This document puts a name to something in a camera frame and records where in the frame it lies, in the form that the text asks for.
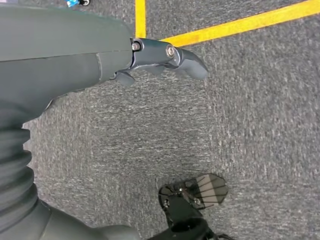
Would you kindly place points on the black robot foot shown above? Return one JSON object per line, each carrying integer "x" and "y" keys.
{"x": 185, "y": 212}

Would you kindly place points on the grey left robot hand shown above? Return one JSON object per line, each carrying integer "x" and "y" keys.
{"x": 62, "y": 49}

